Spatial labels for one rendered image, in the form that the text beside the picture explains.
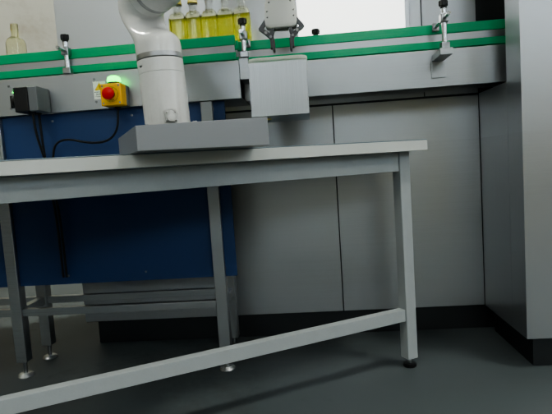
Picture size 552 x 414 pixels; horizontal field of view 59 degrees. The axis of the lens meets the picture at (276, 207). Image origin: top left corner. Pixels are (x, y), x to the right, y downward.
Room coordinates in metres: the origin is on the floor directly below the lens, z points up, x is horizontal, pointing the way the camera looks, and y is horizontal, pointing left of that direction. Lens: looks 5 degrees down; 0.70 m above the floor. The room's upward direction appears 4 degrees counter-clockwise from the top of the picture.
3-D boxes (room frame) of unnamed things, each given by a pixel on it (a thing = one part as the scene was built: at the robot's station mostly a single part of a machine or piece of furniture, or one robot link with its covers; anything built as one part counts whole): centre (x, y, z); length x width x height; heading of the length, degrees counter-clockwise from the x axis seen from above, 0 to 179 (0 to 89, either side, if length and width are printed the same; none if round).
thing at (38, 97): (1.65, 0.78, 0.96); 0.08 x 0.08 x 0.08; 86
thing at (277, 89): (1.59, -0.04, 0.92); 0.27 x 0.17 x 0.15; 176
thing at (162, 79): (1.33, 0.28, 0.90); 0.19 x 0.19 x 0.18
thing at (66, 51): (1.67, 0.67, 1.11); 0.07 x 0.04 x 0.13; 176
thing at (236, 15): (1.79, 0.07, 1.16); 0.06 x 0.06 x 0.21; 86
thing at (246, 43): (1.67, 0.07, 1.12); 0.17 x 0.03 x 0.12; 176
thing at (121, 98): (1.63, 0.50, 0.96); 0.07 x 0.07 x 0.07; 86
